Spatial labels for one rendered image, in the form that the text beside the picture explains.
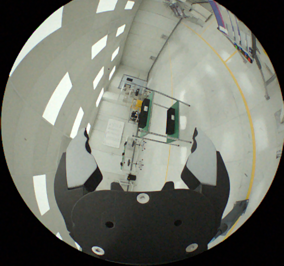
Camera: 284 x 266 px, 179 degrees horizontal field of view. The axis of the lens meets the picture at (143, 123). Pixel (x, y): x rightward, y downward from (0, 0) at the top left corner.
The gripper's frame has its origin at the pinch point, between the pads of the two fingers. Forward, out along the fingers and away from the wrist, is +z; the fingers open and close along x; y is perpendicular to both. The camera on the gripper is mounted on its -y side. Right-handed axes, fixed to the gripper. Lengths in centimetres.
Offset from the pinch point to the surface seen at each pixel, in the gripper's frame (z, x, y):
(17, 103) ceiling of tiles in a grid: 39, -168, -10
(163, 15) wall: 625, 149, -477
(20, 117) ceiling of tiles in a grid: 40, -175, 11
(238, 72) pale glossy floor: 98, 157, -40
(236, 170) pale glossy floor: 20, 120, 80
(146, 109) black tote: 170, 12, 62
